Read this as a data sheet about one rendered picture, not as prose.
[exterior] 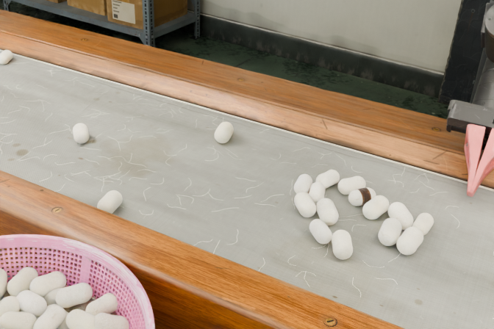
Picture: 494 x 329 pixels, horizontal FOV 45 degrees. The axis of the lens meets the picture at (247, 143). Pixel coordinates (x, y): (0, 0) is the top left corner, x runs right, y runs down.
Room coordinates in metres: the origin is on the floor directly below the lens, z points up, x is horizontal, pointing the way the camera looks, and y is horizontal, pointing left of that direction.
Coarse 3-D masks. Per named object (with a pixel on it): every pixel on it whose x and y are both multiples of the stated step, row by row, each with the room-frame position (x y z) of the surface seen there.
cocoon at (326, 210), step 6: (324, 198) 0.55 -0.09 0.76; (318, 204) 0.54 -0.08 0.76; (324, 204) 0.54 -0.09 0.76; (330, 204) 0.54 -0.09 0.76; (318, 210) 0.54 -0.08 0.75; (324, 210) 0.53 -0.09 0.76; (330, 210) 0.53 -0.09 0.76; (336, 210) 0.53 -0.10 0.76; (324, 216) 0.52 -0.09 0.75; (330, 216) 0.52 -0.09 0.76; (336, 216) 0.52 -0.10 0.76; (324, 222) 0.52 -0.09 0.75; (330, 222) 0.52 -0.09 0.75; (336, 222) 0.52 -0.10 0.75
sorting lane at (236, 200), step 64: (0, 64) 0.93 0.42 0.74; (0, 128) 0.71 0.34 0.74; (64, 128) 0.72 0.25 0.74; (128, 128) 0.73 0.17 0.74; (192, 128) 0.74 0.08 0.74; (256, 128) 0.74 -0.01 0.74; (64, 192) 0.56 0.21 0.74; (128, 192) 0.57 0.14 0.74; (192, 192) 0.58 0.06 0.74; (256, 192) 0.58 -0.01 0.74; (384, 192) 0.60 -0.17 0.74; (448, 192) 0.60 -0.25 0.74; (256, 256) 0.47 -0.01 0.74; (320, 256) 0.47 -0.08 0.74; (384, 256) 0.48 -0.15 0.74; (448, 256) 0.48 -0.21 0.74; (384, 320) 0.39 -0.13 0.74; (448, 320) 0.39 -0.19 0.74
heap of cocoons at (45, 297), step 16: (0, 272) 0.42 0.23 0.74; (32, 272) 0.43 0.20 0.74; (0, 288) 0.41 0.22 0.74; (16, 288) 0.41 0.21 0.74; (32, 288) 0.41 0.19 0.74; (48, 288) 0.41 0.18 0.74; (64, 288) 0.41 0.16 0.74; (80, 288) 0.41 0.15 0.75; (0, 304) 0.38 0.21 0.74; (16, 304) 0.39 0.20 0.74; (32, 304) 0.39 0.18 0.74; (48, 304) 0.41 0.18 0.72; (64, 304) 0.40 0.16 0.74; (80, 304) 0.41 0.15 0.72; (96, 304) 0.39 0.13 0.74; (112, 304) 0.40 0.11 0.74; (0, 320) 0.37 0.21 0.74; (16, 320) 0.37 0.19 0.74; (32, 320) 0.37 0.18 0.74; (48, 320) 0.37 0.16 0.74; (64, 320) 0.38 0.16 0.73; (80, 320) 0.37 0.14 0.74; (96, 320) 0.37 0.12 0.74; (112, 320) 0.37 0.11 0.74
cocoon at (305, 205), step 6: (300, 192) 0.56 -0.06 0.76; (306, 192) 0.56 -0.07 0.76; (294, 198) 0.56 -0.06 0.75; (300, 198) 0.55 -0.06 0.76; (306, 198) 0.55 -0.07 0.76; (300, 204) 0.54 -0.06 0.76; (306, 204) 0.54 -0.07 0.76; (312, 204) 0.54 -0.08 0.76; (300, 210) 0.54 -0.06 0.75; (306, 210) 0.53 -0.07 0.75; (312, 210) 0.53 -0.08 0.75; (306, 216) 0.53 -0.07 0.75
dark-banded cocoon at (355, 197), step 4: (368, 188) 0.58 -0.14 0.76; (352, 192) 0.57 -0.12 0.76; (356, 192) 0.57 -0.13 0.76; (360, 192) 0.57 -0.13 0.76; (372, 192) 0.57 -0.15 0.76; (348, 196) 0.57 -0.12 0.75; (352, 196) 0.56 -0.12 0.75; (356, 196) 0.56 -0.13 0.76; (360, 196) 0.56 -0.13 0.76; (372, 196) 0.57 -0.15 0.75; (352, 200) 0.56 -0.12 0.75; (356, 200) 0.56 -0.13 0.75; (360, 200) 0.56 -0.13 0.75; (352, 204) 0.56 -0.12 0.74; (356, 204) 0.56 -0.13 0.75; (360, 204) 0.56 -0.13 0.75
